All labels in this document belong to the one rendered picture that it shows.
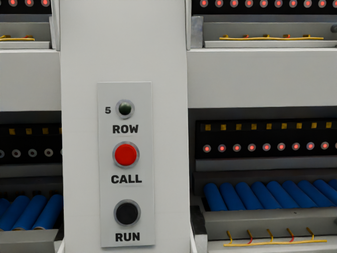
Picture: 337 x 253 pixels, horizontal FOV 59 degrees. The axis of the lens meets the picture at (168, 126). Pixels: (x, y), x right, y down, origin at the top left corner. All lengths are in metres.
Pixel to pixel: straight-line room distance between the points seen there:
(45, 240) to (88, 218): 0.07
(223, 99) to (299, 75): 0.06
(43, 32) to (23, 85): 0.09
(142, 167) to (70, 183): 0.05
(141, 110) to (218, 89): 0.06
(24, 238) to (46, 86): 0.14
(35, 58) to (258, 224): 0.25
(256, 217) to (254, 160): 0.12
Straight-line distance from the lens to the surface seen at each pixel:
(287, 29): 0.34
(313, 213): 0.35
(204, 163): 0.41
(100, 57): 0.23
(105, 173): 0.23
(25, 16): 0.45
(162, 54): 0.23
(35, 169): 0.43
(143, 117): 0.22
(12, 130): 0.43
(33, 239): 0.31
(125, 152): 0.22
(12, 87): 0.26
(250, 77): 0.25
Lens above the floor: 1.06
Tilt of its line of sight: level
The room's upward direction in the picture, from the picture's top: 1 degrees counter-clockwise
